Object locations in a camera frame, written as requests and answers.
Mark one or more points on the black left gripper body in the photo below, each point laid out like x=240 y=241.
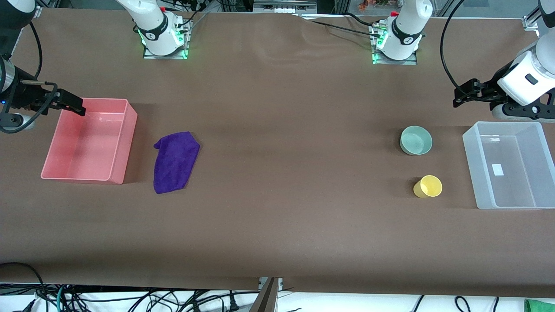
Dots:
x=489 y=90

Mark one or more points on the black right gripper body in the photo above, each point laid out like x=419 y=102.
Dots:
x=20 y=96

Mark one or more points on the pale green bowl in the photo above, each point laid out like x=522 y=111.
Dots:
x=416 y=141

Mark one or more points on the purple cloth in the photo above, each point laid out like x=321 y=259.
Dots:
x=175 y=160

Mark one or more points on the yellow cup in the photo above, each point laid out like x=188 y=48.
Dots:
x=429 y=187

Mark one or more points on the pink plastic bin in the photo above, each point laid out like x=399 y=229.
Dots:
x=86 y=164

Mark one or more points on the clear plastic bin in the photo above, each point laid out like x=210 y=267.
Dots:
x=516 y=190

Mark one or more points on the orange objects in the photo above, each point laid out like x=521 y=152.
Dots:
x=366 y=4

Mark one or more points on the grey power strip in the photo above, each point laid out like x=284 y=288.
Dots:
x=282 y=6

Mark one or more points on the green object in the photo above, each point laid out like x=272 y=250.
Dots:
x=540 y=306

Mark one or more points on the grey table support beam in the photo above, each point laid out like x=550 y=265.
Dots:
x=266 y=299

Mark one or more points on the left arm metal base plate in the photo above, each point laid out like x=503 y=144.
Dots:
x=412 y=60

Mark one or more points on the aluminium frame profile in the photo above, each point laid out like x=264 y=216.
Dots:
x=531 y=21

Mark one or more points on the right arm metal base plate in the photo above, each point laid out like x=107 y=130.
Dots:
x=184 y=43

